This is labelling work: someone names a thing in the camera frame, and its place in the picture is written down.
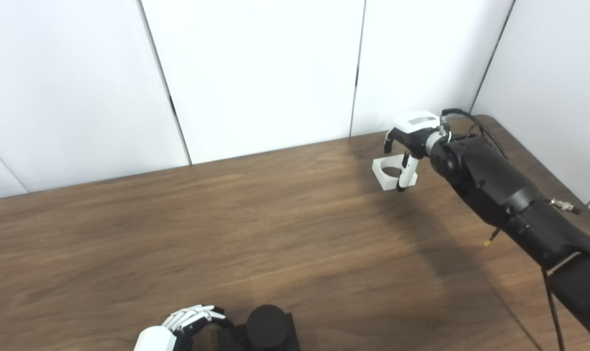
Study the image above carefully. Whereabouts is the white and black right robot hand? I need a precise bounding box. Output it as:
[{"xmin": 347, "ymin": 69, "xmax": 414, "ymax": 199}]
[{"xmin": 383, "ymin": 111, "xmax": 446, "ymax": 192}]

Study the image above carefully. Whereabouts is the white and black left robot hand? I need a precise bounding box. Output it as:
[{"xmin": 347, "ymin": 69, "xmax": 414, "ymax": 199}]
[{"xmin": 133, "ymin": 305, "xmax": 234, "ymax": 351}]

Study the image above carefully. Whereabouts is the white square piece with hole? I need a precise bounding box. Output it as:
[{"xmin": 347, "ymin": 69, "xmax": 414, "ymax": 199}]
[{"xmin": 372, "ymin": 154, "xmax": 418, "ymax": 191}]

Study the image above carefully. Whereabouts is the black peg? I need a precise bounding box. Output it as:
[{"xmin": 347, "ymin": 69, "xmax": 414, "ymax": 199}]
[{"xmin": 212, "ymin": 305, "xmax": 301, "ymax": 351}]

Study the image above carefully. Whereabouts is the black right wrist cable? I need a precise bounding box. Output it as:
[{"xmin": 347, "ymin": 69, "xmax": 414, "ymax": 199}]
[{"xmin": 441, "ymin": 108, "xmax": 512, "ymax": 161}]

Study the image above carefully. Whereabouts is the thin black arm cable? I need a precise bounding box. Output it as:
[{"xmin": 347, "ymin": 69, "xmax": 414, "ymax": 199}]
[{"xmin": 542, "ymin": 267, "xmax": 566, "ymax": 351}]

